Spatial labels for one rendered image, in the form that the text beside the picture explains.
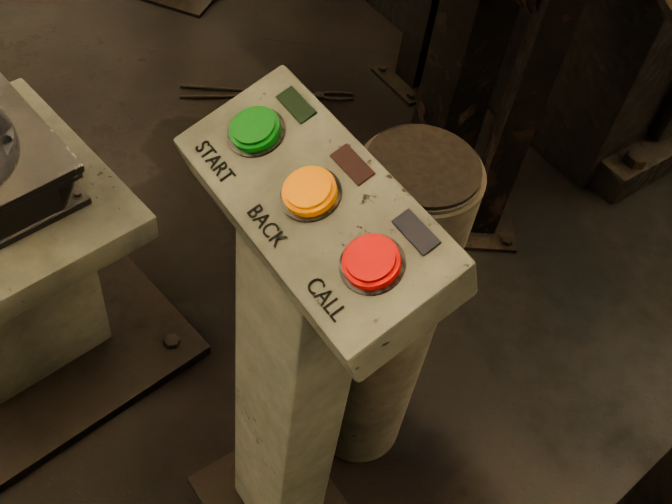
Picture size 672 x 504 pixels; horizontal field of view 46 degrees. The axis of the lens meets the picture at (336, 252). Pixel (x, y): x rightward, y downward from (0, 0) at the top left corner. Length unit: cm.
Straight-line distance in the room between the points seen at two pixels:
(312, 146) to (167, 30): 118
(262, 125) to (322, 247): 11
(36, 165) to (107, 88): 68
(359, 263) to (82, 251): 48
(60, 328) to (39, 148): 27
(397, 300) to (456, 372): 70
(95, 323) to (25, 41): 77
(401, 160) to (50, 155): 42
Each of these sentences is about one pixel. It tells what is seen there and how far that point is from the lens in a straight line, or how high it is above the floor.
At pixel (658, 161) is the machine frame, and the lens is 157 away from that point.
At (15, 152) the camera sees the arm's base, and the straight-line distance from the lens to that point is 94.
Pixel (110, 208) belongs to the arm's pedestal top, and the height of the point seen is 30.
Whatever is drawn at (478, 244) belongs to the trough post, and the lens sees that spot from 137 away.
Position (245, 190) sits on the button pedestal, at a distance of 59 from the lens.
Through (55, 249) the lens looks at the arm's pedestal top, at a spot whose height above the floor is 30.
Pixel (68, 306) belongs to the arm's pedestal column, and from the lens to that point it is 108.
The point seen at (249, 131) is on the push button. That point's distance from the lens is 60.
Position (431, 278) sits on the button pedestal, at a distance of 53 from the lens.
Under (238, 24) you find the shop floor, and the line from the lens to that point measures 177.
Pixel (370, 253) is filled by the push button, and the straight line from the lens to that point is 53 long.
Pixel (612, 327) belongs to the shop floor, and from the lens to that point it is 136.
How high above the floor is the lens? 101
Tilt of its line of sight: 50 degrees down
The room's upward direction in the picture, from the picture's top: 9 degrees clockwise
